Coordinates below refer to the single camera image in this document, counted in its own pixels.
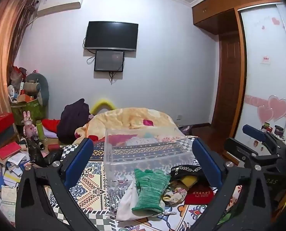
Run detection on red fabric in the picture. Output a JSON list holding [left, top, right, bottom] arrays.
[[109, 135, 132, 146]]

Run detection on yellow sponge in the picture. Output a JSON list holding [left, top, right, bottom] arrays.
[[180, 175, 198, 187]]

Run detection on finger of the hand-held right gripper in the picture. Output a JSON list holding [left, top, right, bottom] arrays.
[[243, 124, 286, 154], [224, 138, 282, 171]]

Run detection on pink heart stickers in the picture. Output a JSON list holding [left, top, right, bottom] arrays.
[[257, 95, 286, 124]]

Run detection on pile of papers and books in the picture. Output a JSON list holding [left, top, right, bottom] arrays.
[[0, 149, 33, 222]]

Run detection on grey plush toy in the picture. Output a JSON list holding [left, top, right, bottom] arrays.
[[25, 73, 49, 107]]

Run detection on yellow foam noodle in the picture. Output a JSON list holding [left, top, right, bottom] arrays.
[[90, 98, 116, 115]]

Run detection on black wall television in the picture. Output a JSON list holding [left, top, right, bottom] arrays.
[[83, 21, 139, 51]]

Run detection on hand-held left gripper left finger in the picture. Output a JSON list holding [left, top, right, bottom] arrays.
[[15, 138, 102, 231]]

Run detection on white cloth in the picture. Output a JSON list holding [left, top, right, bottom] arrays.
[[116, 180, 177, 222]]

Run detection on grey knitted cloth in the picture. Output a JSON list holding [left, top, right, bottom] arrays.
[[129, 137, 158, 146]]

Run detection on red pouch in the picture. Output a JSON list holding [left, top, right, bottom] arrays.
[[184, 185, 216, 205]]

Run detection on green knitted glove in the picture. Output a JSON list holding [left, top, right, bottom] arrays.
[[131, 168, 171, 214]]

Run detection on silver sequin cloth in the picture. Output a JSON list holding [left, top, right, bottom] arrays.
[[108, 179, 134, 212]]

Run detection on green storage box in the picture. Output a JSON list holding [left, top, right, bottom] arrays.
[[11, 99, 47, 126]]

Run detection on cream floral scrunchie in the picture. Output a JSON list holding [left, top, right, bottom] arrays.
[[162, 182, 188, 205]]

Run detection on dark grey box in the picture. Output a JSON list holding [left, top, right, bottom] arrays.
[[0, 125, 16, 146]]

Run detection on grey purple bag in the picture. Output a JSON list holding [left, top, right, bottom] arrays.
[[178, 125, 194, 136]]

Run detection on pink orange curtain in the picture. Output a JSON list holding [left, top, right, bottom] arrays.
[[0, 0, 39, 123]]

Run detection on patterned bedsheet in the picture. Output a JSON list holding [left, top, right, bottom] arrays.
[[20, 135, 278, 231]]

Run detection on wooden wardrobe with white doors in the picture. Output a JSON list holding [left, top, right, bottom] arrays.
[[191, 0, 286, 169]]

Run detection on white air conditioner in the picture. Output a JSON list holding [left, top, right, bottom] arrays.
[[36, 0, 86, 18]]

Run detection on small black wall monitor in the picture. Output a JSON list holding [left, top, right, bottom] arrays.
[[94, 50, 125, 73]]

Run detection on pink rabbit toy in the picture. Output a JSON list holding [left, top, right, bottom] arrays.
[[23, 111, 37, 140]]

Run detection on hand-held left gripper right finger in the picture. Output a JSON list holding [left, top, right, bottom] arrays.
[[189, 138, 270, 231]]

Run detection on clear plastic box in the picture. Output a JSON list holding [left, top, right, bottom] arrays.
[[103, 126, 196, 218]]

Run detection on dark purple jacket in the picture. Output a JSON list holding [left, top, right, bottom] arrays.
[[57, 99, 90, 145]]

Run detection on brown wooden door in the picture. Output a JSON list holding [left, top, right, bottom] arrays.
[[210, 36, 245, 128]]

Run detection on red book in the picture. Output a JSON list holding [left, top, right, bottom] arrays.
[[0, 141, 22, 160]]

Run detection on green bottle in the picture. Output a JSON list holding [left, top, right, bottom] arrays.
[[36, 120, 46, 141]]

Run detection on red plastic bag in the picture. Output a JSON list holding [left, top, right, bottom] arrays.
[[12, 65, 28, 85]]

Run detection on orange carton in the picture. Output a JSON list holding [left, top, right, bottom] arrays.
[[16, 94, 35, 104]]

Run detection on red cardboard box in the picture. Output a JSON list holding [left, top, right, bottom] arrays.
[[0, 113, 15, 133]]

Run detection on yellow plush blanket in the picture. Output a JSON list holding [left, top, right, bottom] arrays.
[[75, 107, 182, 145]]

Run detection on black chain print scarf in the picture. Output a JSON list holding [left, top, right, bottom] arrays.
[[169, 164, 207, 188]]

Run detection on red cloth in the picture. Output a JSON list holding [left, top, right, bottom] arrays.
[[42, 118, 61, 135]]

